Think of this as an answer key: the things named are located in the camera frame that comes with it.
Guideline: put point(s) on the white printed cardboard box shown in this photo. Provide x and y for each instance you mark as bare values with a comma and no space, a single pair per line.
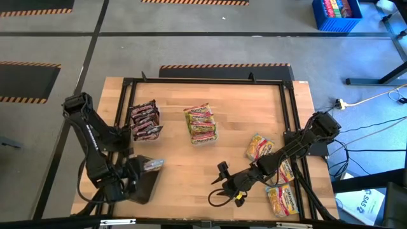
362,206

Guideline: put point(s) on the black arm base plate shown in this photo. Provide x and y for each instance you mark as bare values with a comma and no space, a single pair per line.
319,151

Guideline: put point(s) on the black hazard-striped floor mat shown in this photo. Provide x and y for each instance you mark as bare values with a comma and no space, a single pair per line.
31,4
190,73
190,2
28,82

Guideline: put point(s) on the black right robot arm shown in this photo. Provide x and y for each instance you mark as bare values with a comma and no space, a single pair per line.
302,143

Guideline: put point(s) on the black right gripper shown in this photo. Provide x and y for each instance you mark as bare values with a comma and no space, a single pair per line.
243,183

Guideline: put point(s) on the yellow green box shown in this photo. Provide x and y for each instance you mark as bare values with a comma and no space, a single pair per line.
336,8

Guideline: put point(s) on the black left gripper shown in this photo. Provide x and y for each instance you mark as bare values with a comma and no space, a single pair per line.
124,179

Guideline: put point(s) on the black metal table frame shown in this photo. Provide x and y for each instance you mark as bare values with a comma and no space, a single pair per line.
190,80

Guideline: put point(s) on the clear plastic container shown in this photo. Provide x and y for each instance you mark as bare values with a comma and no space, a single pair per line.
217,135

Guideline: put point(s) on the black metal stand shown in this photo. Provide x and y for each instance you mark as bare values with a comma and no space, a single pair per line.
386,18
365,81

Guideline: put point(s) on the silver metal bracket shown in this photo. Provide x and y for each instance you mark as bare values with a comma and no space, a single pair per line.
294,225
117,221

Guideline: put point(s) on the black metal beam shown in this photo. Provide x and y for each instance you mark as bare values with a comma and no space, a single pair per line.
365,183

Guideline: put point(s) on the maroon box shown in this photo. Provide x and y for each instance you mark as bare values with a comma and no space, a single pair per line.
346,8

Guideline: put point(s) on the blue plastic crate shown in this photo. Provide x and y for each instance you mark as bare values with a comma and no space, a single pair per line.
337,25

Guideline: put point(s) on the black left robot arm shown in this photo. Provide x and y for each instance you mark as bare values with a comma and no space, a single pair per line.
95,143

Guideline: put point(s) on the black metal crossbar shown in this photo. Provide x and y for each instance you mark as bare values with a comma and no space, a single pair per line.
63,222

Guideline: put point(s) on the dark red packets stack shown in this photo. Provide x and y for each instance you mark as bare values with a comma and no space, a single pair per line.
160,116

